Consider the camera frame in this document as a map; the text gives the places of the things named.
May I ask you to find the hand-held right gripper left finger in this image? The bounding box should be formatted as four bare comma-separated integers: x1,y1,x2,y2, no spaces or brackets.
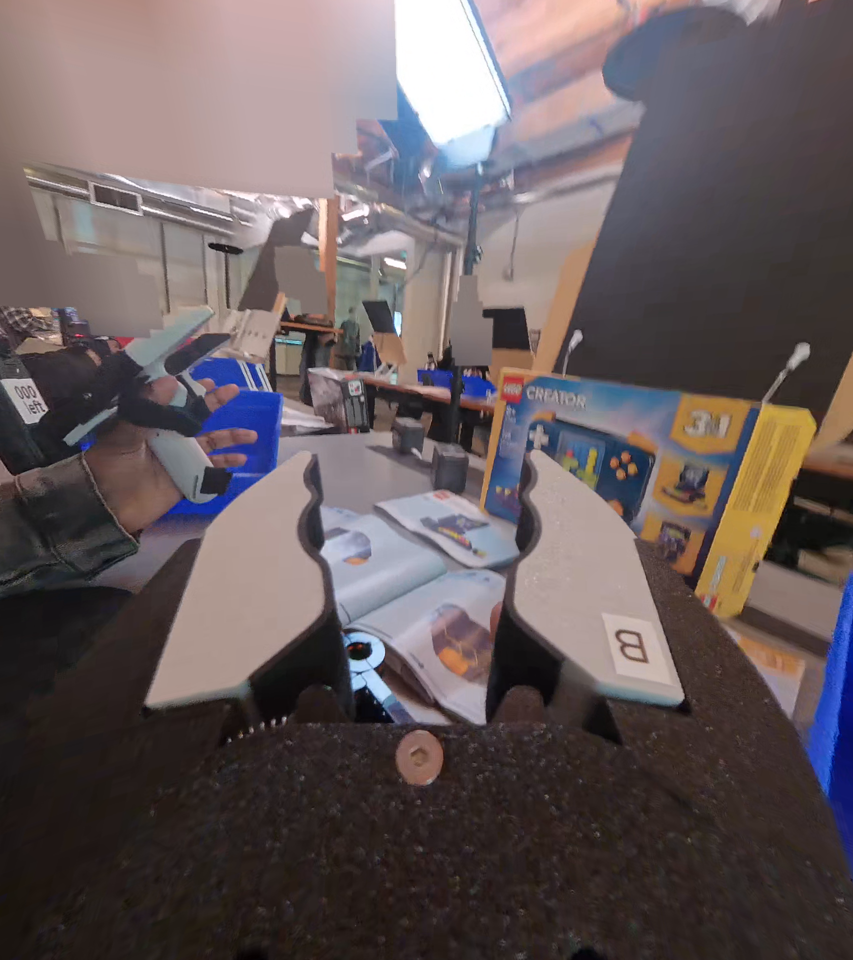
143,451,344,710

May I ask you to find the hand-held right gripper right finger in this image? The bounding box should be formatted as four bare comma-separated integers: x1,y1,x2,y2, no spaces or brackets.
503,448,688,706

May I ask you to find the person's left forearm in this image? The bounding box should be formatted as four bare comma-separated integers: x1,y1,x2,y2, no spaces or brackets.
0,452,140,614

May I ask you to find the person's left hand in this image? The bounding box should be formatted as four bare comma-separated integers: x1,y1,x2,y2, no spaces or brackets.
86,378,259,534

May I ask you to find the joystick machine instruction booklet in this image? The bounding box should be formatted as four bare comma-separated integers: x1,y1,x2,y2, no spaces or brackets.
374,489,522,571

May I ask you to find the toy brick set box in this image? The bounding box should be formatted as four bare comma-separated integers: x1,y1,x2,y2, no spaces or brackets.
480,367,819,621

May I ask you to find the open instruction booklet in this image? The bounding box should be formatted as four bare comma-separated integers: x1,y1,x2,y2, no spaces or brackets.
317,506,510,726

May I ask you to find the purple arcade instruction booklet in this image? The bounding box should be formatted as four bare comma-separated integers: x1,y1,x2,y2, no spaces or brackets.
722,618,808,725

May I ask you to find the black light stand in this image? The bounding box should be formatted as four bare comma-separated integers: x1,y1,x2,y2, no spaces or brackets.
458,165,486,444

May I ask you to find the black board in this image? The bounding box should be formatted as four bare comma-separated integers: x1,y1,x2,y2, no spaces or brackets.
539,7,853,438

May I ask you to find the studio light panel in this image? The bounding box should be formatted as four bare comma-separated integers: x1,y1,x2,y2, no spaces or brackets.
395,0,515,170

